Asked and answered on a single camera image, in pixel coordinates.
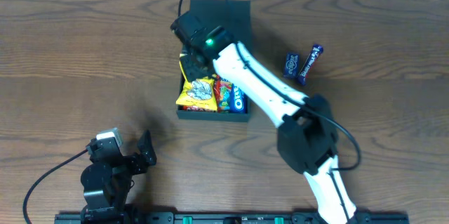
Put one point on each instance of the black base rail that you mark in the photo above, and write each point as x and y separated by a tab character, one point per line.
196	218

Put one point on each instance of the Haribo gummy worms bag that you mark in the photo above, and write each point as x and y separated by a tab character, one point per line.
223	90

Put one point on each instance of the dark green box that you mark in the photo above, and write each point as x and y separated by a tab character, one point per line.
236	19

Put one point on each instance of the blue Oreo cookie pack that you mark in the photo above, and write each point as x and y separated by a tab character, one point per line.
238	100

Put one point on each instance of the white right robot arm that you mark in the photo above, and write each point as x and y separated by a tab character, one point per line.
306	131

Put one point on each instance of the red Hacks candy bag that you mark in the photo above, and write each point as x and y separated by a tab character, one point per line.
197	109

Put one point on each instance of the Dairy Milk chocolate bar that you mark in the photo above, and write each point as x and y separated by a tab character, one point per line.
314	54

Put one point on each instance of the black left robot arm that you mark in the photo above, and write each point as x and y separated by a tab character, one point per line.
108	180

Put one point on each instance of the blue Eclipse mints box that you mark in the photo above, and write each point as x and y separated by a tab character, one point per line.
291	67

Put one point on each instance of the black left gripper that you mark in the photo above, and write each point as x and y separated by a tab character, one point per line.
128	161

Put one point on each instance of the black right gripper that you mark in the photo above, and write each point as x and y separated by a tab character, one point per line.
191	60

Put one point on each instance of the yellow nuts bag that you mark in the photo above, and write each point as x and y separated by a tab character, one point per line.
198	93

